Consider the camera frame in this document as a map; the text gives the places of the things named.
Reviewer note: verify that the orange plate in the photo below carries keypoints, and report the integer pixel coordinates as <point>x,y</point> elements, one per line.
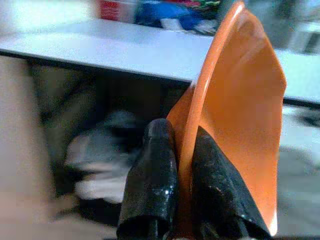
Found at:
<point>240,100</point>

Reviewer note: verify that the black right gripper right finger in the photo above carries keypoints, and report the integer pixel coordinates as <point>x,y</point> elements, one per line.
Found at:
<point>215,185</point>

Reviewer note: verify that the red box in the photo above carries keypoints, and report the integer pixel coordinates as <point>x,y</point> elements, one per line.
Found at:
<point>112,9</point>

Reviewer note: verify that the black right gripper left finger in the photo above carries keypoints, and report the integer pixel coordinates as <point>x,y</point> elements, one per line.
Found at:
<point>155,170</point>

